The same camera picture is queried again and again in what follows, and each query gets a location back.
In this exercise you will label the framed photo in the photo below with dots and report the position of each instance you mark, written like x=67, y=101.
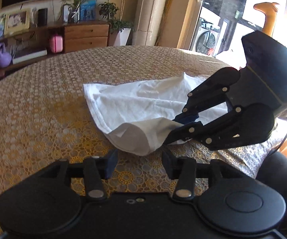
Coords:
x=17, y=21

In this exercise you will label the purple kettlebell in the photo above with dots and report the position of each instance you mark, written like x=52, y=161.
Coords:
x=5, y=57

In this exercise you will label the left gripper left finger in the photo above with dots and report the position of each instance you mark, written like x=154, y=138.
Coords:
x=92, y=170

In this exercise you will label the wooden TV cabinet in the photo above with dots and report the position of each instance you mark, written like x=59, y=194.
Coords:
x=76, y=37

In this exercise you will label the pink small case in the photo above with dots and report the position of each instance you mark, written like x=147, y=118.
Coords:
x=56, y=43

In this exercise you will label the black cylinder speaker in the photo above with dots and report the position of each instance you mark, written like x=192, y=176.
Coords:
x=42, y=17

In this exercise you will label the small potted green plant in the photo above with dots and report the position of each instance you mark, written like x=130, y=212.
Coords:
x=70, y=10

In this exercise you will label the white tower air conditioner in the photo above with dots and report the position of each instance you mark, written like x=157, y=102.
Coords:
x=147, y=22

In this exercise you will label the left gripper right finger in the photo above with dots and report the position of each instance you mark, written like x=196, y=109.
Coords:
x=186, y=170

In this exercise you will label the white flat box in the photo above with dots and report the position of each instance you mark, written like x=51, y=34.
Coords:
x=28, y=54

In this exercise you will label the washing machine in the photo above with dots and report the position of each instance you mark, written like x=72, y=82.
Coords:
x=206, y=37

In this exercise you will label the blue painting canvas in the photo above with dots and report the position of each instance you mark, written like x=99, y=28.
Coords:
x=88, y=10

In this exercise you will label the white t-shirt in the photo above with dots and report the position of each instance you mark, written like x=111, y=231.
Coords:
x=137, y=117

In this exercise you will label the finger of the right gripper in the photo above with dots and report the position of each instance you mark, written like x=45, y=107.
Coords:
x=204, y=117
x=185, y=132

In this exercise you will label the gold lace tablecloth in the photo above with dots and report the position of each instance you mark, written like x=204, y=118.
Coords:
x=44, y=116

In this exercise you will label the yellow curtain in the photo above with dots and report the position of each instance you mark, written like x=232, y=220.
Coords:
x=168, y=5

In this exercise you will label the yellow giraffe plush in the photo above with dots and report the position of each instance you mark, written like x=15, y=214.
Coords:
x=270, y=11

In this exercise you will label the white planter with tree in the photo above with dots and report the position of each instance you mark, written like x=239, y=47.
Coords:
x=119, y=29

